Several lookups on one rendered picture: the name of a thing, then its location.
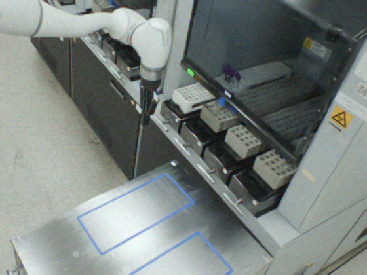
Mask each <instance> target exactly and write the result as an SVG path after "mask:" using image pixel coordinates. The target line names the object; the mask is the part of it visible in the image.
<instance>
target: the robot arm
mask: <svg viewBox="0 0 367 275"><path fill-rule="evenodd" d="M100 29H103V30H106V31H109V34H110V35H111V38H113V39H116V40H118V41H120V42H123V43H124V44H126V45H127V44H128V45H131V46H132V47H133V48H134V49H135V50H136V52H137V53H138V55H139V56H140V57H141V66H140V75H141V82H140V105H141V106H142V110H143V111H142V120H141V125H142V126H147V125H149V120H150V116H151V115H153V114H154V112H155V110H156V107H157V105H158V103H159V102H160V99H158V98H157V96H156V95H157V89H158V87H160V85H161V79H162V78H163V76H164V69H165V68H166V61H167V59H168V57H169V54H170V48H171V40H172V34H171V27H170V24H169V23H168V22H167V20H165V19H162V18H150V19H149V20H148V22H147V20H146V19H145V18H143V17H142V16H140V15H139V14H137V13H136V12H135V11H133V10H131V9H126V8H120V9H117V10H115V11H114V12H112V14H108V13H107V12H96V14H88V15H83V16H76V15H71V14H69V13H67V12H64V11H62V10H59V9H57V8H54V7H53V6H52V5H50V4H47V3H45V2H43V1H42V0H0V33H2V34H5V35H13V36H26V37H83V36H86V35H90V34H91V33H94V32H96V31H99V30H100Z"/></svg>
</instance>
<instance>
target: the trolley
mask: <svg viewBox="0 0 367 275"><path fill-rule="evenodd" d="M10 243H11V244H12V246H13V250H14V256H15V261H16V266H14V267H12V268H10V269H8V270H7V274H8V275H14V273H15V272H16V271H18V275H264V274H265V271H266V269H267V267H268V266H269V265H270V264H271V263H272V262H273V258H272V256H271V255H270V254H268V252H266V250H265V249H263V248H262V247H261V246H260V245H259V244H258V242H257V241H255V239H253V237H251V235H249V234H248V233H247V232H246V231H245V230H244V228H242V227H241V226H240V225H239V224H238V223H237V221H236V220H234V218H233V217H232V216H231V215H230V213H228V212H227V211H226V210H225V209H224V208H223V206H221V205H220V204H219V203H218V202H217V201H216V200H215V198H213V197H212V196H211V195H210V194H209V193H208V192H207V191H206V190H205V189H204V188H203V187H202V186H201V185H200V184H199V183H198V182H197V181H196V180H195V179H194V178H193V177H192V176H191V174H189V173H188V172H187V171H186V170H185V169H184V167H183V166H182V165H181V164H180V163H179V162H178V161H177V160H172V161H170V162H168V163H166V164H163V165H162V166H159V167H157V168H155V169H154V170H151V171H150V172H147V173H144V174H142V175H140V176H139V177H137V178H135V179H133V180H130V181H127V182H126V183H123V184H121V185H120V186H118V187H115V188H114V189H111V190H109V191H107V192H106V193H104V194H101V195H99V196H96V197H94V198H92V199H90V200H89V201H86V202H84V203H82V204H79V205H78V206H75V207H74V208H71V209H70V210H68V211H65V212H63V213H61V214H59V215H57V216H55V217H53V218H51V219H48V220H46V221H44V222H42V223H40V224H38V225H36V226H34V227H32V228H30V229H28V230H25V231H24V232H21V233H20V234H17V235H15V236H13V237H12V238H10Z"/></svg>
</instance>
